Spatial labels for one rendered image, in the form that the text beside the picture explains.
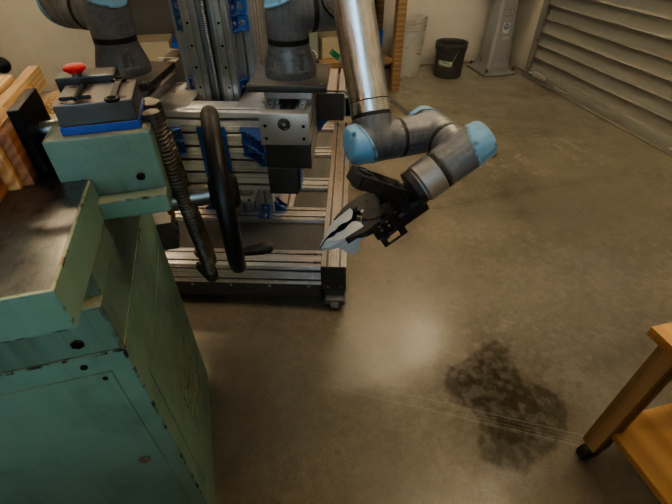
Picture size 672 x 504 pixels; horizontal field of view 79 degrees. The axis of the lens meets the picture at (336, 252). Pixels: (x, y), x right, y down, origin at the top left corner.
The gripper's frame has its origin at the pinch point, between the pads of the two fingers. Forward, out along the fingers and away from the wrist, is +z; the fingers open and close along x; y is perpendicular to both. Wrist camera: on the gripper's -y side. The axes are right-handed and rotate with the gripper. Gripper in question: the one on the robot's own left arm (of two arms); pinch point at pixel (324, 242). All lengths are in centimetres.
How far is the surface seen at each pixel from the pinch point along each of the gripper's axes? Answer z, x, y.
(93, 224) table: 21.9, -2.5, -29.8
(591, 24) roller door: -230, 195, 159
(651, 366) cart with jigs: -41, -32, 56
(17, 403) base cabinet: 48, -11, -20
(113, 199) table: 19.5, 2.3, -28.9
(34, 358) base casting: 38.6, -11.0, -23.9
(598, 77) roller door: -212, 169, 182
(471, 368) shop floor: -9, 2, 88
